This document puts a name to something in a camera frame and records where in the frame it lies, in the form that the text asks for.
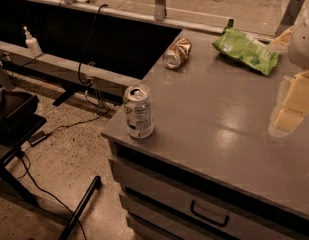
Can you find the grey drawer cabinet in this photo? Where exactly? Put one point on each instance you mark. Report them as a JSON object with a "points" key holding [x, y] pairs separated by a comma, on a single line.
{"points": [[211, 145]]}

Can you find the black drawer handle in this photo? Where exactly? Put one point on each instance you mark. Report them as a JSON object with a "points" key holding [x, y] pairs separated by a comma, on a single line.
{"points": [[219, 220]]}

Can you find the upright 7up can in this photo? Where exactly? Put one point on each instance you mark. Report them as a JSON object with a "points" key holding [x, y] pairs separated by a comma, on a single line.
{"points": [[139, 111]]}

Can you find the metal bracket right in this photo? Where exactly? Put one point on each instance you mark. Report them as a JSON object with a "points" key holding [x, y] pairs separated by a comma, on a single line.
{"points": [[290, 15]]}

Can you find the white pump sanitizer bottle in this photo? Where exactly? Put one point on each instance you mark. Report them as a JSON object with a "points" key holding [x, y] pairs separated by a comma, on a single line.
{"points": [[32, 43]]}

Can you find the green rice chip bag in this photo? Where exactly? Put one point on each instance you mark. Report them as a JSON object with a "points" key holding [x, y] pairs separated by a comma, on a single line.
{"points": [[246, 50]]}

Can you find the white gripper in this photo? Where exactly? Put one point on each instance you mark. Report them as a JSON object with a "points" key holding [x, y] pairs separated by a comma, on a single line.
{"points": [[302, 45]]}

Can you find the metal bracket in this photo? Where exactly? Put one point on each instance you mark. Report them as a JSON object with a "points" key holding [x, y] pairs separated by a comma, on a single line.
{"points": [[160, 10], [290, 15]]}

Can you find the small black power adapter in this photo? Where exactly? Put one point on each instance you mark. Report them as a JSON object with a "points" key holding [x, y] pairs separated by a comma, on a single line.
{"points": [[37, 138]]}

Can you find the grey low ledge beam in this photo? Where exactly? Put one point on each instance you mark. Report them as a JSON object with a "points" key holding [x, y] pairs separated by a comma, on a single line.
{"points": [[104, 80]]}

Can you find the metal bracket centre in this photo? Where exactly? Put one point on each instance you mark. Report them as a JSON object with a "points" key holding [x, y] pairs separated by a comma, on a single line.
{"points": [[160, 10]]}

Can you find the crushed orange soda can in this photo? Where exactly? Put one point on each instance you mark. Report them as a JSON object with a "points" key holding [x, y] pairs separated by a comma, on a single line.
{"points": [[177, 53]]}

